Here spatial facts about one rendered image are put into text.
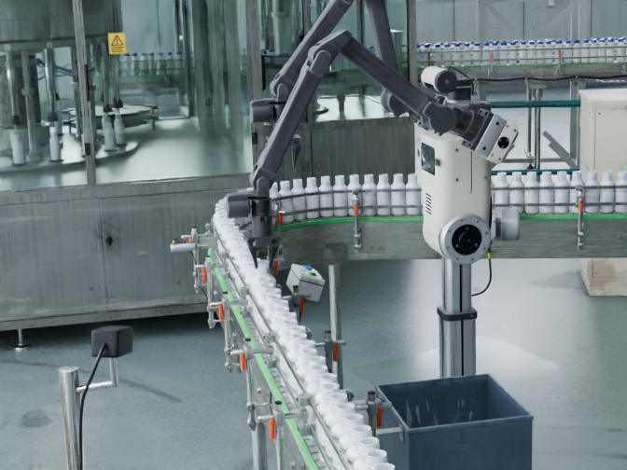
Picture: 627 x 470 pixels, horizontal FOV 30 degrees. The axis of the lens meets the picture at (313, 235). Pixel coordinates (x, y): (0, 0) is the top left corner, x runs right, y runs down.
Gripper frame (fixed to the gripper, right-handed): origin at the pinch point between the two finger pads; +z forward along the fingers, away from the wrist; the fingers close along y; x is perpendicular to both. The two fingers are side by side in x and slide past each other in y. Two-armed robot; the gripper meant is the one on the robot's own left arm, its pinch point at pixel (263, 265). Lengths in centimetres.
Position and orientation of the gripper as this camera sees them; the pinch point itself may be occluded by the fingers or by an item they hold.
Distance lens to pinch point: 333.5
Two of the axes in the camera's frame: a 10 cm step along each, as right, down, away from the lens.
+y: 9.8, -0.6, 1.9
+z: 0.1, 9.7, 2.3
